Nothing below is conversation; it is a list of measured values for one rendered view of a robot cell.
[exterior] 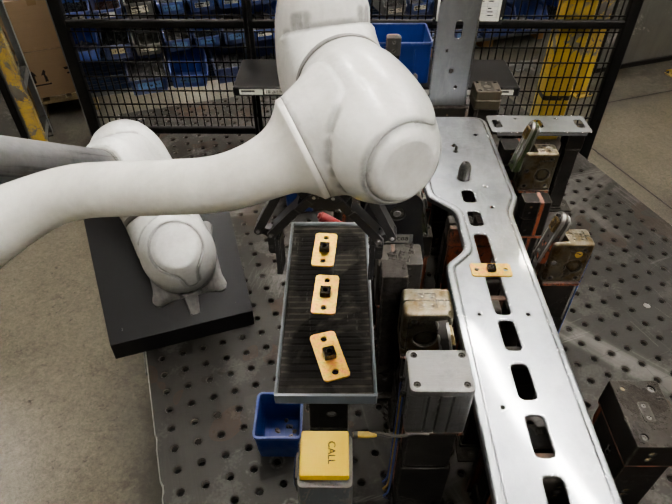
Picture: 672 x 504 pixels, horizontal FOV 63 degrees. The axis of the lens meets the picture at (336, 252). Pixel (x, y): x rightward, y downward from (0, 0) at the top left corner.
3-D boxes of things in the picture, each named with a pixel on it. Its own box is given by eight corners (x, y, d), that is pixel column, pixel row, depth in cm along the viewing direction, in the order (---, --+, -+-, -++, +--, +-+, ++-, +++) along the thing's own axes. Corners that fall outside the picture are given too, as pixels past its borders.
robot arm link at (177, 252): (164, 306, 130) (155, 301, 108) (130, 237, 130) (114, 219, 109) (227, 275, 134) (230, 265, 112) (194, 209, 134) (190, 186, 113)
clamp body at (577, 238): (562, 354, 136) (608, 250, 113) (512, 354, 136) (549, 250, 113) (551, 326, 143) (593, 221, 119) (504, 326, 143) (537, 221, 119)
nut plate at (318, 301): (335, 315, 84) (335, 310, 83) (310, 313, 84) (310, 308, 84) (339, 277, 90) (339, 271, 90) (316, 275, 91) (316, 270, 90)
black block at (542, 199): (534, 291, 152) (563, 206, 132) (495, 291, 152) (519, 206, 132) (527, 271, 158) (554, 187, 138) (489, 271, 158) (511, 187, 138)
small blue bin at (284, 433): (303, 460, 115) (301, 438, 109) (256, 460, 115) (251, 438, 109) (305, 414, 123) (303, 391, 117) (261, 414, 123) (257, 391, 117)
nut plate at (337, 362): (351, 376, 76) (351, 371, 75) (324, 383, 75) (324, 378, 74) (333, 331, 82) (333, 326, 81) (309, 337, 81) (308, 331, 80)
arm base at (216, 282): (158, 324, 134) (156, 323, 129) (137, 237, 136) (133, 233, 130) (232, 304, 138) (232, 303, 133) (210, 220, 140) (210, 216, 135)
